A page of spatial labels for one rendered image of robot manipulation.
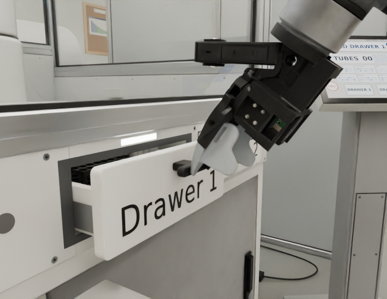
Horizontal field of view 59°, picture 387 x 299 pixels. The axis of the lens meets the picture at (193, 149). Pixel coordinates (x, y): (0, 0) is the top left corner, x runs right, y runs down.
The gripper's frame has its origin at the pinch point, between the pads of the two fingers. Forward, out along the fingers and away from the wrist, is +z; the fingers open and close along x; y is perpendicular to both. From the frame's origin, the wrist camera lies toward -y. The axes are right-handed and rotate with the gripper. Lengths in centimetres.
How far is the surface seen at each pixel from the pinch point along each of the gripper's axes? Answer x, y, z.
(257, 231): 51, 9, 33
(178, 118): 10.2, -11.4, 2.5
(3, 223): -21.7, -6.7, 9.6
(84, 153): -10.6, -10.0, 5.0
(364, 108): 87, 7, -8
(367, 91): 89, 4, -13
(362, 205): 99, 29, 22
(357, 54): 98, -8, -20
